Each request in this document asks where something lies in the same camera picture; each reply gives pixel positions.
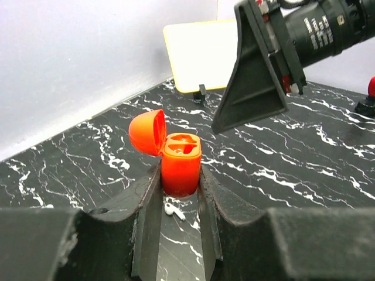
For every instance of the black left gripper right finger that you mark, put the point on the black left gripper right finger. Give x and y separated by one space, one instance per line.
241 242

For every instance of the yellow framed whiteboard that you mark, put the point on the yellow framed whiteboard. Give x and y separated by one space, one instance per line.
201 53

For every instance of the white earbud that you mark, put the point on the white earbud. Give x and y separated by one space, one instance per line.
170 210

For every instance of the orange charging case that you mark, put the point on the orange charging case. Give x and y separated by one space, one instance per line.
180 153

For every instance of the black whiteboard stand foot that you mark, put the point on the black whiteboard stand foot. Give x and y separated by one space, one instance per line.
200 95

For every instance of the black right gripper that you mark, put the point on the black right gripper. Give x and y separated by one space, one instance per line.
254 91

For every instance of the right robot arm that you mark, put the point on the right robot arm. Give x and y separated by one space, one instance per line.
321 29

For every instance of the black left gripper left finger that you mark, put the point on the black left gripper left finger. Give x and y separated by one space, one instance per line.
118 240

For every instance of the red emergency button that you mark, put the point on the red emergency button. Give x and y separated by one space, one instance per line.
365 106

